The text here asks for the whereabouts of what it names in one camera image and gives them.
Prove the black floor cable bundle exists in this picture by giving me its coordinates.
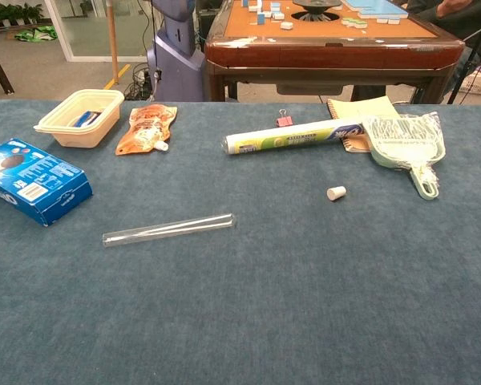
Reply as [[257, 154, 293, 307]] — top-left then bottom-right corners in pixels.
[[123, 62, 157, 101]]

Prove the black tripod stand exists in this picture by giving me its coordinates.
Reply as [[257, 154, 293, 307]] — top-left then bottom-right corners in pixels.
[[447, 19, 481, 105]]

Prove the cream plastic food container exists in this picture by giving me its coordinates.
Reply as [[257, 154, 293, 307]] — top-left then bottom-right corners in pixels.
[[33, 88, 126, 149]]

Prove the white green cling film roll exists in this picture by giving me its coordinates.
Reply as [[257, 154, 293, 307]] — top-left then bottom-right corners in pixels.
[[224, 118, 366, 156]]

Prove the row of potted plants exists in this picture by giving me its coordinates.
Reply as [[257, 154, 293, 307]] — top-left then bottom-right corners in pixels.
[[0, 3, 44, 27]]

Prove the clear glass test tube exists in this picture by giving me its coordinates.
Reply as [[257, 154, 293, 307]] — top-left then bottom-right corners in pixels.
[[102, 213, 236, 249]]

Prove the blue purple robot kiosk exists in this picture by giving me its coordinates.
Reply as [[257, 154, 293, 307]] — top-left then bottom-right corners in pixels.
[[146, 0, 206, 103]]

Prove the white glass partition frame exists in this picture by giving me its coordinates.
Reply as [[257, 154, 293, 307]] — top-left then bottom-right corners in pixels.
[[43, 0, 153, 63]]

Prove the wooden pole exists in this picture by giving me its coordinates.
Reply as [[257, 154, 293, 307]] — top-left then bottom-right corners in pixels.
[[106, 0, 120, 84]]

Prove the orange spout pouch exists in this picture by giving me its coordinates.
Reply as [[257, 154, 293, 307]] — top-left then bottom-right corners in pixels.
[[115, 103, 178, 156]]

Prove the blue mahjong tile stack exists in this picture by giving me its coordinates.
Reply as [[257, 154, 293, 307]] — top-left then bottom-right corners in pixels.
[[342, 0, 410, 21]]

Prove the brown wooden mahjong table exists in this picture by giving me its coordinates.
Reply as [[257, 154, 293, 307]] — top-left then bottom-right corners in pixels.
[[204, 0, 466, 103]]

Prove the blue felt table cover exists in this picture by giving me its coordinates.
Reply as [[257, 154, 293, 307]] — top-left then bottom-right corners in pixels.
[[0, 99, 481, 385]]

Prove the green dustpan in plastic wrap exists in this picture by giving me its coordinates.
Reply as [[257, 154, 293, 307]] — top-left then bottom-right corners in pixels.
[[362, 111, 447, 201]]

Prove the black mahjong centre dome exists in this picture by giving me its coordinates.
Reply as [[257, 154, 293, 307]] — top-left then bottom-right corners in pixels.
[[291, 0, 344, 22]]

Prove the kraft spiral notebook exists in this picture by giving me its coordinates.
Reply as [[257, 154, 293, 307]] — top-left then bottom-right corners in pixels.
[[326, 95, 402, 154]]

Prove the seated person in dark clothes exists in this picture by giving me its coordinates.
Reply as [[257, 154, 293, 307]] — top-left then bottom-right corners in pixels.
[[350, 0, 481, 103]]

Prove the green bag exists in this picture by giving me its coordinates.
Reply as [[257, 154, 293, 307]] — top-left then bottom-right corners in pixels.
[[14, 25, 59, 43]]

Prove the blue Oreo cookie box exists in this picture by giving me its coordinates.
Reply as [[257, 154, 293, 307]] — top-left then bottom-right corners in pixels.
[[0, 138, 94, 228]]

